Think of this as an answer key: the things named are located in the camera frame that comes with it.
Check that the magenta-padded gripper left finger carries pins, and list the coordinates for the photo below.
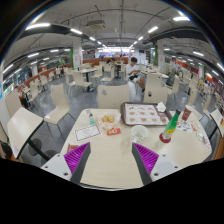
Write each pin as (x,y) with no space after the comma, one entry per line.
(58,165)

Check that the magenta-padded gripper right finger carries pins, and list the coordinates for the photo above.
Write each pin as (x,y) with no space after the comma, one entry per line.
(163,165)

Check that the green drink bottle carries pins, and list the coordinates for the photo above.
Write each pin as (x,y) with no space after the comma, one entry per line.
(171,126)

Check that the flat round red coaster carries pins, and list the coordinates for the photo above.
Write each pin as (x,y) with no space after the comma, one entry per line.
(163,140)

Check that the white polka-dot mug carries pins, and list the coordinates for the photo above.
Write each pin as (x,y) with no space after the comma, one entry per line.
(139,135)

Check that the white card with red print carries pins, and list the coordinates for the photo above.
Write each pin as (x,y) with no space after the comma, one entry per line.
(87,132)

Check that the colourful sticker sheet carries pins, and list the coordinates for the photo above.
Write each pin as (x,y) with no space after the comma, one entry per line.
(185,126)

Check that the white paper leaflet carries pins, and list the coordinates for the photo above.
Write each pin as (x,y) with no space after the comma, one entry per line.
(203,140)

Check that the brown tray with paper liner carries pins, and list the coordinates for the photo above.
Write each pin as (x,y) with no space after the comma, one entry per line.
(143,115)

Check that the beige side table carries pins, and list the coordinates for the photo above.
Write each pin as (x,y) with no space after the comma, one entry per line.
(217,118)
(21,125)

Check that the black bag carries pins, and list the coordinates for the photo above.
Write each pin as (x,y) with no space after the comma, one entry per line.
(6,149)

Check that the red paper cup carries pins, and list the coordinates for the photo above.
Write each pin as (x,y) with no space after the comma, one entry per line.
(186,113)

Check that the small clear bottle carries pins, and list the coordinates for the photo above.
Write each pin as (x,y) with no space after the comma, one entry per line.
(90,118)

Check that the crumpled white napkin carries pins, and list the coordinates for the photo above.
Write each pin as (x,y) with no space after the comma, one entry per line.
(161,106)

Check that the beige chair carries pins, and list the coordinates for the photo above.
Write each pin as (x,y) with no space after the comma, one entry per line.
(60,100)
(113,96)
(155,95)

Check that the clear plastic food bag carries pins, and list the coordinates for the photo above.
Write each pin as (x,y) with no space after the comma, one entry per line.
(108,120)

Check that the beige chairs group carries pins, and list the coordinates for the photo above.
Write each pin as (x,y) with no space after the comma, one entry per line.
(80,78)

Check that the person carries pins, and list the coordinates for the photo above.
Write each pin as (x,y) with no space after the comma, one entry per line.
(132,71)

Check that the ceiling strip lights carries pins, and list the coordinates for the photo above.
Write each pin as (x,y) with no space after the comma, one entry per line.
(38,25)

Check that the ceiling air conditioner unit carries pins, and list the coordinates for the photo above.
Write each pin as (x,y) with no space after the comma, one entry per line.
(96,25)

